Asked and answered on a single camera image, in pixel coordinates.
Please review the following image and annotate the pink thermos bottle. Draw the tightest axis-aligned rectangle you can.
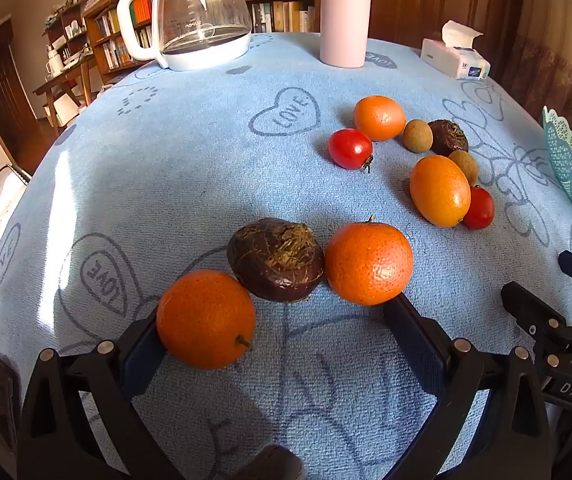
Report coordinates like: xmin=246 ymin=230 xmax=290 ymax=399
xmin=319 ymin=0 xmax=373 ymax=67

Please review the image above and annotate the small wooden shelf unit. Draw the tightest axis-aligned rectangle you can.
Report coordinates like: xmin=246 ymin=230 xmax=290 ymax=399
xmin=43 ymin=2 xmax=97 ymax=86

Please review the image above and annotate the patterned curtain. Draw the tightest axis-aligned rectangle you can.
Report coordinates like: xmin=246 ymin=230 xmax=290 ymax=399
xmin=491 ymin=0 xmax=572 ymax=171

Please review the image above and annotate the blue printed tablecloth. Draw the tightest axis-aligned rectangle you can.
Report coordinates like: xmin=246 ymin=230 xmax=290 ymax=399
xmin=0 ymin=31 xmax=572 ymax=480

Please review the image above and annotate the brown longan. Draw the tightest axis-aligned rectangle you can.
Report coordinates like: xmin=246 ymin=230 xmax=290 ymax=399
xmin=403 ymin=119 xmax=434 ymax=153
xmin=448 ymin=150 xmax=480 ymax=187

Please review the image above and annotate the dark wooden doorway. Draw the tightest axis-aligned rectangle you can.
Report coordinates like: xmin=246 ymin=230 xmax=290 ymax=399
xmin=0 ymin=17 xmax=41 ymax=161

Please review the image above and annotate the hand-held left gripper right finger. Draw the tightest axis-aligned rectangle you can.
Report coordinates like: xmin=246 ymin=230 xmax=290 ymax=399
xmin=380 ymin=292 xmax=553 ymax=480

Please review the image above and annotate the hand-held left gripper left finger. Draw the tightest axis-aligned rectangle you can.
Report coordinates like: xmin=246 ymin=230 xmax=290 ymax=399
xmin=16 ymin=305 xmax=184 ymax=480

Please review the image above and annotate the glass kettle with white handle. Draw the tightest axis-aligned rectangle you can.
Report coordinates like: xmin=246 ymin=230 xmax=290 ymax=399
xmin=116 ymin=0 xmax=253 ymax=72

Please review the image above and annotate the white tissue pack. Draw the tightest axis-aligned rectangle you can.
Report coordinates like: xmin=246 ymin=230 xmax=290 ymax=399
xmin=420 ymin=20 xmax=492 ymax=81

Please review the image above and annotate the red cherry tomato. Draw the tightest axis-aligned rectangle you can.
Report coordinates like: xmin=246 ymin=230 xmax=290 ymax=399
xmin=461 ymin=186 xmax=496 ymax=231
xmin=328 ymin=128 xmax=374 ymax=173

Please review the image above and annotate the white jug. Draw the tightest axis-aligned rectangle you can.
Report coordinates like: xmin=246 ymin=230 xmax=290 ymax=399
xmin=46 ymin=45 xmax=65 ymax=78

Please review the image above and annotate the wooden side table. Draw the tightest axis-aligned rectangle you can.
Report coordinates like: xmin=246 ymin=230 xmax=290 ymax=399
xmin=33 ymin=55 xmax=97 ymax=128

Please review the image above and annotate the dark brown water chestnut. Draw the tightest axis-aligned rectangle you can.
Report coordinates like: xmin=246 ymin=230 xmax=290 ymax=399
xmin=427 ymin=119 xmax=470 ymax=157
xmin=227 ymin=218 xmax=325 ymax=304

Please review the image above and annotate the oval orange mandarin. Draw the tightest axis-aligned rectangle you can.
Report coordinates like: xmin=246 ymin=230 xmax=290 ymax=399
xmin=409 ymin=155 xmax=472 ymax=228

